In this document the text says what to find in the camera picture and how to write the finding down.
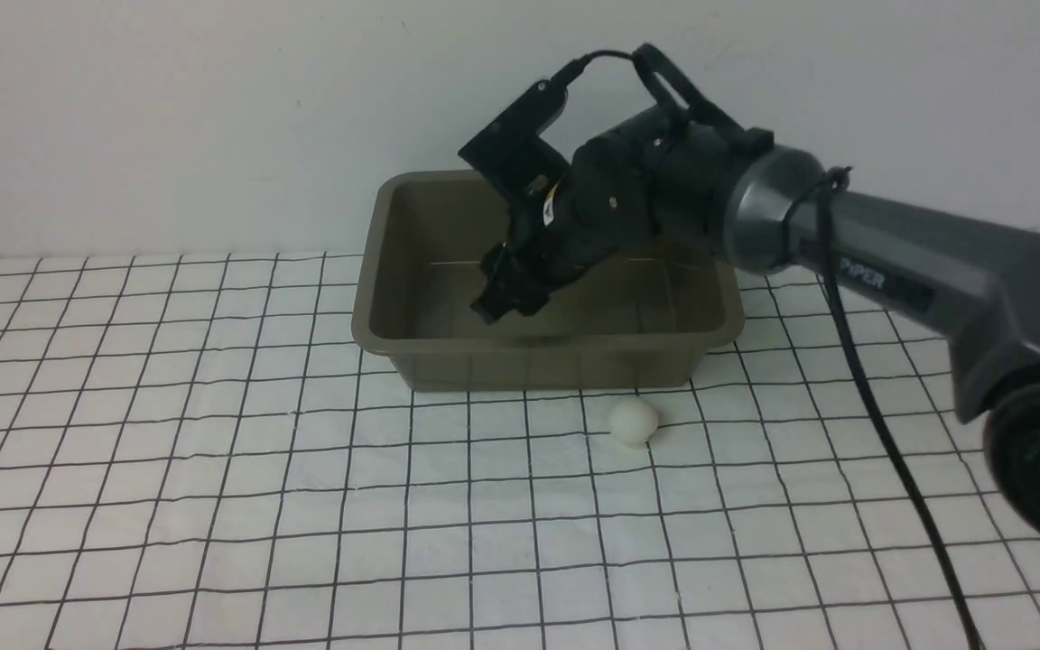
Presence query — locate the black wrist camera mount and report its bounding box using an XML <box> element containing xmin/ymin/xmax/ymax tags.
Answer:
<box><xmin>458</xmin><ymin>79</ymin><xmax>570</xmax><ymax>214</ymax></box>

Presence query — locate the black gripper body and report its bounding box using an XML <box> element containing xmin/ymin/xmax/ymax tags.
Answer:
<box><xmin>502</xmin><ymin>107</ymin><xmax>734</xmax><ymax>291</ymax></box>

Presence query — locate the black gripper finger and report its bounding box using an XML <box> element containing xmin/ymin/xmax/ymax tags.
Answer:
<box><xmin>500</xmin><ymin>262</ymin><xmax>566</xmax><ymax>317</ymax></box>
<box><xmin>471</xmin><ymin>246</ymin><xmax>515</xmax><ymax>324</ymax></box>

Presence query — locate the white table-tennis ball plain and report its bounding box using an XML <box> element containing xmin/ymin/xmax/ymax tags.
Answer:
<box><xmin>608</xmin><ymin>395</ymin><xmax>661</xmax><ymax>448</ymax></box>

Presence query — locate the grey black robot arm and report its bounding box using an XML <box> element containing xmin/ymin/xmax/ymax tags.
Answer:
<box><xmin>460</xmin><ymin>107</ymin><xmax>1040</xmax><ymax>532</ymax></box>

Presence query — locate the black cable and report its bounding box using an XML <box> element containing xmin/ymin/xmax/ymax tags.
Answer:
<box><xmin>565</xmin><ymin>43</ymin><xmax>990</xmax><ymax>650</ymax></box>

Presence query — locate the olive plastic bin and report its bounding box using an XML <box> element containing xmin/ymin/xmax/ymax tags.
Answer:
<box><xmin>350</xmin><ymin>170</ymin><xmax>746</xmax><ymax>393</ymax></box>

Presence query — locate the white grid tablecloth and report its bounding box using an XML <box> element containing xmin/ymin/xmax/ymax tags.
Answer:
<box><xmin>0</xmin><ymin>251</ymin><xmax>1040</xmax><ymax>650</ymax></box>

